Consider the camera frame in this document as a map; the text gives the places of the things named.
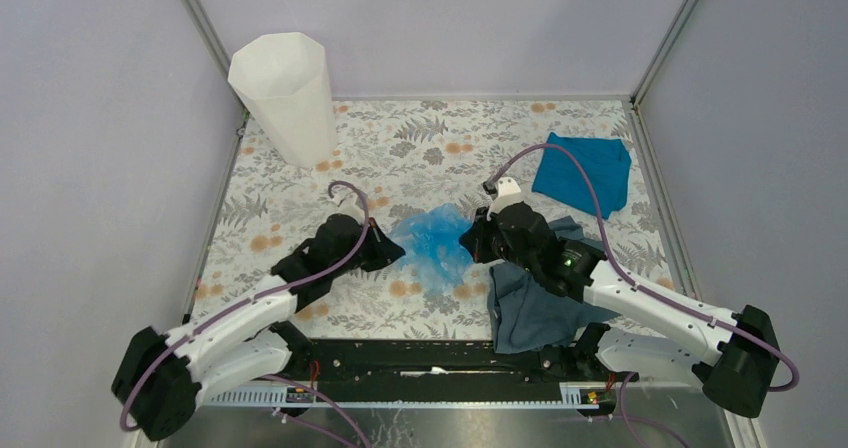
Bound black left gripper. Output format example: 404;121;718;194
331;216;406;278

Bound blue plastic trash bag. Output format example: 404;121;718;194
389;203;472;293

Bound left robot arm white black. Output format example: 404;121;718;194
111;213;405;441

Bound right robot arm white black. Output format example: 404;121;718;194
459;202;779;418

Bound white paper trash bin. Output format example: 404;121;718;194
228;32;338;168

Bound floral patterned table mat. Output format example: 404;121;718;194
191;100;680;340

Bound grey-blue crumpled cloth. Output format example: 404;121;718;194
488;216;621;356

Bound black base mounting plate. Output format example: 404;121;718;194
279;339;625;404

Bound teal folded cloth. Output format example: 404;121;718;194
532;133;632;219

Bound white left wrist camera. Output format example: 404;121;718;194
337;189;369;224

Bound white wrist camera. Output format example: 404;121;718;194
337;189;369;224
483;177;525;213

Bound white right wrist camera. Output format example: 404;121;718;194
483;177;525;213

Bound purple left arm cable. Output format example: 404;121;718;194
119;180;371;433

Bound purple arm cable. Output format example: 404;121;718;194
483;142;801;393
119;180;371;433

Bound aluminium frame rails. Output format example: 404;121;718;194
132;0;763;448

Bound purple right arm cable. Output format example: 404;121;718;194
483;142;801;393

